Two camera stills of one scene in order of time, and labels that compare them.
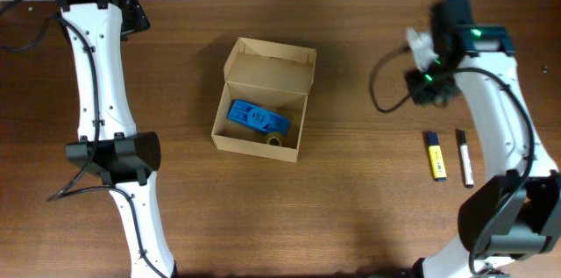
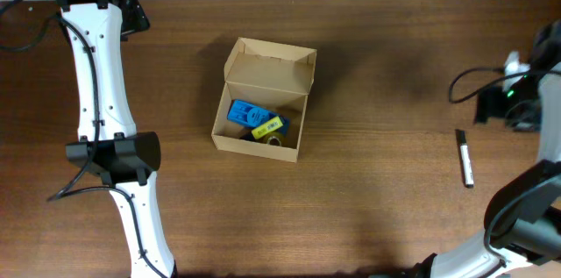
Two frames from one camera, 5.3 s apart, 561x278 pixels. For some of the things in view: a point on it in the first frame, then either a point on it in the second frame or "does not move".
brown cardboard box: [260, 110] does not move
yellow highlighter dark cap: [436, 157] to [266, 127]
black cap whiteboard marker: [467, 168] does not move
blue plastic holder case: [245, 112] does not move
